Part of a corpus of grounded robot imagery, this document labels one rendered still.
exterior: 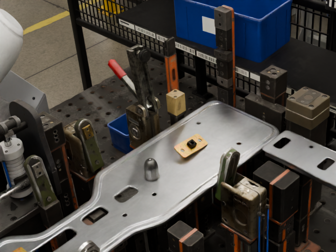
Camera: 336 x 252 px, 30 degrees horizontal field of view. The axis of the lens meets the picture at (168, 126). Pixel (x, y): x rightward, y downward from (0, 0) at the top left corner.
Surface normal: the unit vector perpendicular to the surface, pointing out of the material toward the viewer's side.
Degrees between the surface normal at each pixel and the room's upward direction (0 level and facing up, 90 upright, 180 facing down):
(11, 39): 84
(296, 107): 89
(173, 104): 90
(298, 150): 0
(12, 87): 45
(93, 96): 0
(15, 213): 0
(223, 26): 90
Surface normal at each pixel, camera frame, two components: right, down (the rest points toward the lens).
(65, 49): -0.07, -0.81
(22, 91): -0.58, -0.27
